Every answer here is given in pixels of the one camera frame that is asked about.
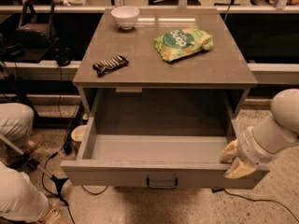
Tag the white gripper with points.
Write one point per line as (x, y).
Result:
(247, 146)

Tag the grey top drawer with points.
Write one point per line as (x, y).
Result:
(160, 139)

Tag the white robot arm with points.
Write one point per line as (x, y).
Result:
(283, 121)

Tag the grey drawer cabinet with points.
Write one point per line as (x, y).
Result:
(221, 69)

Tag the green snack bag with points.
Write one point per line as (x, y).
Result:
(182, 43)

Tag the dark chocolate bar wrapper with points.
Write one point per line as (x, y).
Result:
(109, 65)

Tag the white paper cup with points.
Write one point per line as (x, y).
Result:
(77, 135)

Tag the grey tripod stick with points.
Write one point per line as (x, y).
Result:
(27, 159)

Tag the white ceramic bowl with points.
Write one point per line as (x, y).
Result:
(125, 17)

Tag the brown shoe lower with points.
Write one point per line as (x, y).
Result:
(53, 217)

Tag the brown shoe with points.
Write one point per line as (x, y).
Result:
(14, 159)
(53, 217)

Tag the brown shoe upper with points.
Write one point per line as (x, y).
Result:
(14, 159)

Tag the person leg white trousers lower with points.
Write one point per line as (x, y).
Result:
(20, 200)

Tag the person leg white trousers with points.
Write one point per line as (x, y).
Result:
(16, 122)
(20, 200)

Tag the person leg white trousers upper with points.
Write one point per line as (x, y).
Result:
(16, 122)

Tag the dark bag with handles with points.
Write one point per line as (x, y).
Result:
(32, 34)

